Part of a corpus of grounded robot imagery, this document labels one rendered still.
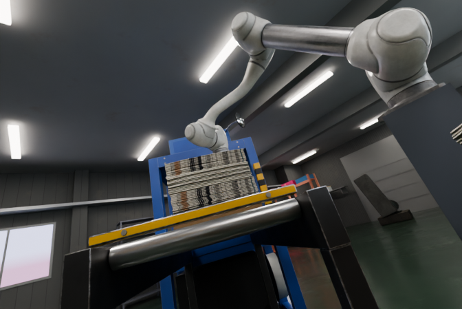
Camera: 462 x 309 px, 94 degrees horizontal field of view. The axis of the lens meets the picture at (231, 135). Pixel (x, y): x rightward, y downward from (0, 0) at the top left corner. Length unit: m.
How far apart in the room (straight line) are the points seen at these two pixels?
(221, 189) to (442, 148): 0.69
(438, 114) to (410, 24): 0.30
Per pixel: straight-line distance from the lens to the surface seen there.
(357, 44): 0.87
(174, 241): 0.55
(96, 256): 0.56
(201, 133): 1.05
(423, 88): 0.99
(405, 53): 0.82
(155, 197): 1.94
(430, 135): 0.93
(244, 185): 0.75
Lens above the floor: 0.75
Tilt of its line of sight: 25 degrees up
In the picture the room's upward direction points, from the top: 16 degrees counter-clockwise
